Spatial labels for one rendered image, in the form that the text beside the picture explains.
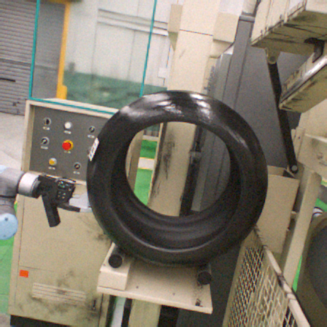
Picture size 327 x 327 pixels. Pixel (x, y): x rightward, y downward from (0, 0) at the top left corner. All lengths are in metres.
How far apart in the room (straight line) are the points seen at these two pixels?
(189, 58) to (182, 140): 0.31
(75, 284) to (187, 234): 0.90
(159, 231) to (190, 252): 0.28
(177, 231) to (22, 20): 9.44
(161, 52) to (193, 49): 8.75
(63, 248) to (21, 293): 0.37
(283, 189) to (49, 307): 1.42
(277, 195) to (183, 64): 0.60
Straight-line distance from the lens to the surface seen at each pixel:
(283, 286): 1.03
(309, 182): 1.44
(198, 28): 1.39
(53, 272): 2.07
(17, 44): 10.45
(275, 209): 1.42
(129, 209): 1.35
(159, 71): 10.02
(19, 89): 10.42
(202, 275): 1.15
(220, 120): 1.01
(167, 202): 1.45
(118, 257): 1.14
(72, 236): 1.95
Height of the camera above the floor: 1.45
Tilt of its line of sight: 12 degrees down
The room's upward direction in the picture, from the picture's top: 10 degrees clockwise
